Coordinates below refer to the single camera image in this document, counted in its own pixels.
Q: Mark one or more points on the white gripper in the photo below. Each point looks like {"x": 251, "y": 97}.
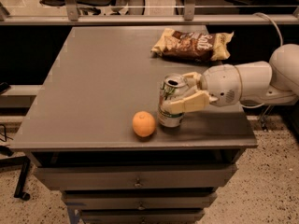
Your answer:
{"x": 221, "y": 84}

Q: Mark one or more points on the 7up soda can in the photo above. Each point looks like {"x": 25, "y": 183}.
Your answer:
{"x": 173, "y": 86}

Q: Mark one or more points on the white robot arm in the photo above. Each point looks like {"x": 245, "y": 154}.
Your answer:
{"x": 273, "y": 82}

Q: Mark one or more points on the brown chip bag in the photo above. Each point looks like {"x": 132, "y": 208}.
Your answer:
{"x": 193, "y": 45}

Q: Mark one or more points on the orange fruit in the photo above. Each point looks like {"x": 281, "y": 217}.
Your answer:
{"x": 143, "y": 124}

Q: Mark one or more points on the grey drawer cabinet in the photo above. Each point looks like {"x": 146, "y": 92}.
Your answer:
{"x": 92, "y": 133}

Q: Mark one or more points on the top grey drawer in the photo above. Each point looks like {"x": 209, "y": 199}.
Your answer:
{"x": 136, "y": 177}

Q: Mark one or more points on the grey drawer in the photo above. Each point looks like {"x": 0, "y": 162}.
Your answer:
{"x": 136, "y": 177}
{"x": 140, "y": 201}
{"x": 142, "y": 217}

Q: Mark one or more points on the middle grey drawer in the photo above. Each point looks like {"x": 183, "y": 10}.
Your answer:
{"x": 140, "y": 201}

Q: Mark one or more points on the bottom grey drawer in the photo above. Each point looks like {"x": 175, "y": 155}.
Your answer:
{"x": 142, "y": 217}

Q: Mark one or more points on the metal window rail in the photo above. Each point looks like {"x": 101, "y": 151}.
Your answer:
{"x": 32, "y": 12}

